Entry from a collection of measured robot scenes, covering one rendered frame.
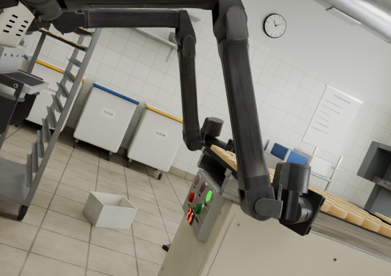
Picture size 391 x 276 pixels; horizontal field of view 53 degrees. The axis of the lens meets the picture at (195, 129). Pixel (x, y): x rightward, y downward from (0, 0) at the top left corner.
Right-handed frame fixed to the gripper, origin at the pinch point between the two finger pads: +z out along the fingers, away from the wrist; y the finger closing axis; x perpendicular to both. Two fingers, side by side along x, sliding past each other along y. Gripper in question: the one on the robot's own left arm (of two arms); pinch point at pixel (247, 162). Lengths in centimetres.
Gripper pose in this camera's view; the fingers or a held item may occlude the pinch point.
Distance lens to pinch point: 142.9
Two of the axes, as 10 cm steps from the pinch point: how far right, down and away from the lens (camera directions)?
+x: -4.7, -1.6, -8.7
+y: -4.1, 9.1, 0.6
